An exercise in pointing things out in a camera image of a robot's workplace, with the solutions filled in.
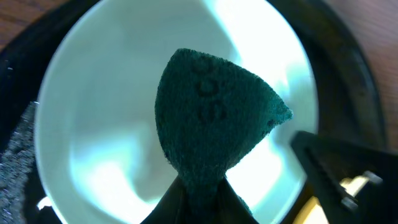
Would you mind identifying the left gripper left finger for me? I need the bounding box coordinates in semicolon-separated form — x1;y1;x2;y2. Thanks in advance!
141;176;187;224

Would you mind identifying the yellow plate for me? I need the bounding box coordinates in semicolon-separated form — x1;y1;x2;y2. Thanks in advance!
293;175;369;224

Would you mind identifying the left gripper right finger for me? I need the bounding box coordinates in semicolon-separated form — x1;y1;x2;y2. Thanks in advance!
214;177;258;224

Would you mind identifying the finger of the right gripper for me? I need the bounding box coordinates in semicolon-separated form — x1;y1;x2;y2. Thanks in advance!
290;131;397;224

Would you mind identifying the black round tray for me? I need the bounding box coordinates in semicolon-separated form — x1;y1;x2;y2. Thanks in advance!
0;0;388;224

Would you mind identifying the green yellow scrub sponge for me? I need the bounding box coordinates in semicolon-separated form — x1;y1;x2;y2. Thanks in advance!
155;49;293;223

